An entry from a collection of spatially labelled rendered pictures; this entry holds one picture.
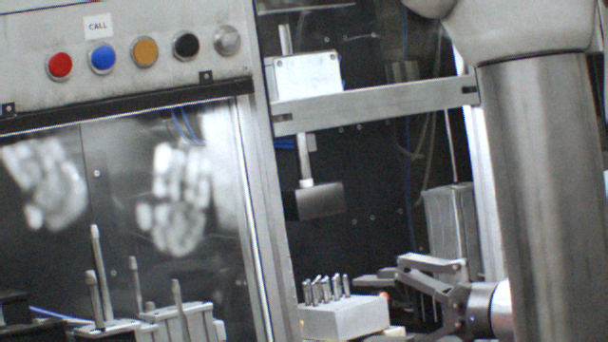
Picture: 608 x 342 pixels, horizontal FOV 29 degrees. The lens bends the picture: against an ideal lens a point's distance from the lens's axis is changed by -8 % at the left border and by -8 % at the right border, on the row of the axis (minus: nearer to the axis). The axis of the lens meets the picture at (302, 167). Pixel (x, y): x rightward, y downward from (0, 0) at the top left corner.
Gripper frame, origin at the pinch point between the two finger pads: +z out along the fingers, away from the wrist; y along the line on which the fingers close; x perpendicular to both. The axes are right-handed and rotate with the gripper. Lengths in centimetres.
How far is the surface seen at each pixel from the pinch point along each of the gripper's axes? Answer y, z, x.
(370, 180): 11, 36, -48
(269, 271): 8.5, 6.8, 12.3
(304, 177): 16.7, 21.4, -13.8
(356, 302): -2.3, 14.5, -13.4
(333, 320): -3.5, 14.2, -7.3
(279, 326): 1.0, 6.6, 12.3
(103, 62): 38, 11, 32
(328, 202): 12.5, 18.5, -14.9
